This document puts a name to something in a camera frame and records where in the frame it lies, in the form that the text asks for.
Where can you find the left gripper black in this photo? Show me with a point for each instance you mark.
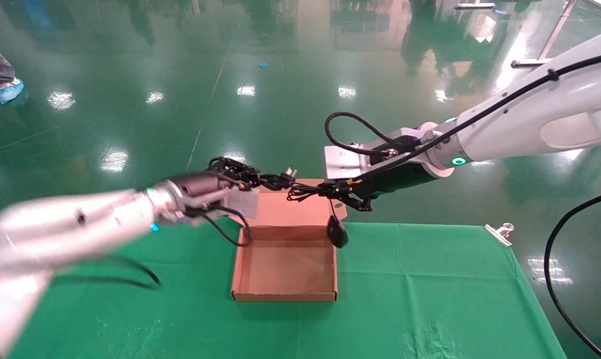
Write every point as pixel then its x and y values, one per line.
pixel 201 185

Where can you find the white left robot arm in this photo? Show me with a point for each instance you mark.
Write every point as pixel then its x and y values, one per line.
pixel 61 224

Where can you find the green table cloth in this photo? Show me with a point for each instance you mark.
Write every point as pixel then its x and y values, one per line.
pixel 405 289

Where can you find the short metal foot bar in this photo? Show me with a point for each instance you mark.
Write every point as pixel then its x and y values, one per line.
pixel 475 6

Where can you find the blue shoe cover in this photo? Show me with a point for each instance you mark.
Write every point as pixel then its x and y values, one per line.
pixel 10 91

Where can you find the open brown cardboard box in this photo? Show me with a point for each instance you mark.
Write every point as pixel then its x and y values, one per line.
pixel 285 269

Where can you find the right silver wrist camera mount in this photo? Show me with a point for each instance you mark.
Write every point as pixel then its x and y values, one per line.
pixel 343 162

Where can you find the metal table leg with foot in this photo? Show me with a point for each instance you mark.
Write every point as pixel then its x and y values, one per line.
pixel 527 63

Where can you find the silver metal cloth clip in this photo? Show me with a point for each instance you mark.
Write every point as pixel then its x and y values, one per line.
pixel 499 234

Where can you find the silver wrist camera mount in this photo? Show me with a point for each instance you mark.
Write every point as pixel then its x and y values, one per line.
pixel 343 162
pixel 243 204

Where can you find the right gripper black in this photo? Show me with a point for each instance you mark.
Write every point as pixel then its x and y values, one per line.
pixel 390 182

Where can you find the left silver wrist camera mount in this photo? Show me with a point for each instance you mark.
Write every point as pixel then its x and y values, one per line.
pixel 243 204

